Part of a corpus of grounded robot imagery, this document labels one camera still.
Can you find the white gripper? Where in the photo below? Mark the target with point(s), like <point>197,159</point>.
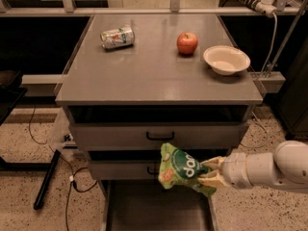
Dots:
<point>235,170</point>

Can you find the green rice chip bag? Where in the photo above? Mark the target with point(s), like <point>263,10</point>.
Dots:
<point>177,167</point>

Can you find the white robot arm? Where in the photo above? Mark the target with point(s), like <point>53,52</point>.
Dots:
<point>284,169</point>

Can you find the grey bottom drawer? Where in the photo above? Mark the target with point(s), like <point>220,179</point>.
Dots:
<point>144,205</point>

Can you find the grey drawer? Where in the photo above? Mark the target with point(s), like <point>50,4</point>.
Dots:
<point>147,127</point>
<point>144,205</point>
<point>125,164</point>

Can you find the grey middle drawer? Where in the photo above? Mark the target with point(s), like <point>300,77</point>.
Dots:
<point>125,164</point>

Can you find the grey drawer cabinet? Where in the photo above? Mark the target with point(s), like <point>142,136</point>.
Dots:
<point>152,72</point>

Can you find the grey top drawer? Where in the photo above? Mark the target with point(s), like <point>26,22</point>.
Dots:
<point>147,127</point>

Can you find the white paper bowl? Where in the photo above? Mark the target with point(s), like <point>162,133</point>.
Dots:
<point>226,60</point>

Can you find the red apple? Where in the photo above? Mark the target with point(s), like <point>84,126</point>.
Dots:
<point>186,43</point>

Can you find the crushed green soda can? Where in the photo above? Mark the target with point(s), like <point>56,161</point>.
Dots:
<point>120,37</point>

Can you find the black table leg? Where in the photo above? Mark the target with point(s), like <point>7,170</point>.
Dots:
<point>38,204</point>

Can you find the black side table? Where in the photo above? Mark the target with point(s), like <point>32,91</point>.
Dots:
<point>11,92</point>

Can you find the white striped handle device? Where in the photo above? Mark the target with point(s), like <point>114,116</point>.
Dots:
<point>264,7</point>

